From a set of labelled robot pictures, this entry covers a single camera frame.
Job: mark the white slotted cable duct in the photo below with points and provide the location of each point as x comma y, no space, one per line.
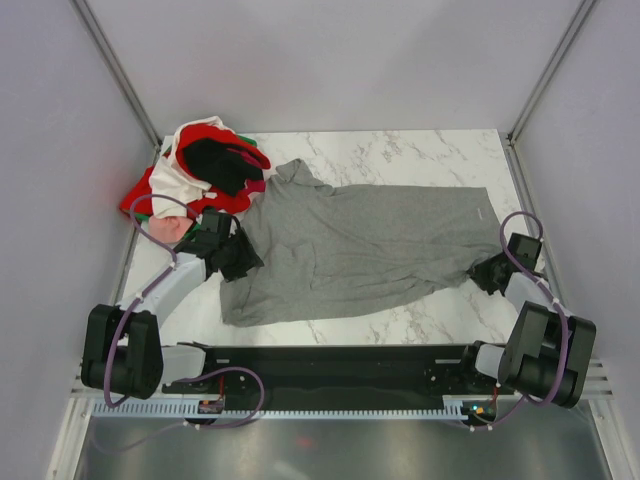
194,408

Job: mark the aluminium extrusion rail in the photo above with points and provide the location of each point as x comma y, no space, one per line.
445,379

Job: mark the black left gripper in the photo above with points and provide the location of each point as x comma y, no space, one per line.
248,259

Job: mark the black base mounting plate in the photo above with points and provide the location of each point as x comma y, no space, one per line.
339,376

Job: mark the pink t shirt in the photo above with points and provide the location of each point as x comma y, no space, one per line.
169,230

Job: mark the grey t shirt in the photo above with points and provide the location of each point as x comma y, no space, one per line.
338,252

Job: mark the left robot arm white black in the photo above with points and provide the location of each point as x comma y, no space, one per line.
123,355

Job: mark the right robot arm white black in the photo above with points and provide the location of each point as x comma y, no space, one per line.
544,333

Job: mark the right aluminium frame post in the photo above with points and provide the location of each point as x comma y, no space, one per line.
562,49

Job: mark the black t shirt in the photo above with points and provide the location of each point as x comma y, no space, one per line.
228,168

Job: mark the left aluminium frame post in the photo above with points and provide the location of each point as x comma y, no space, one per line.
109,57

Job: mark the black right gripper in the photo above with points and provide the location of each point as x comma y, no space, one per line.
478,273

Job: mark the red t shirt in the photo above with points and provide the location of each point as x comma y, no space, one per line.
138,200

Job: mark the aluminium frame post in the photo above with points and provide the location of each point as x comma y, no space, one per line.
562,49
109,57

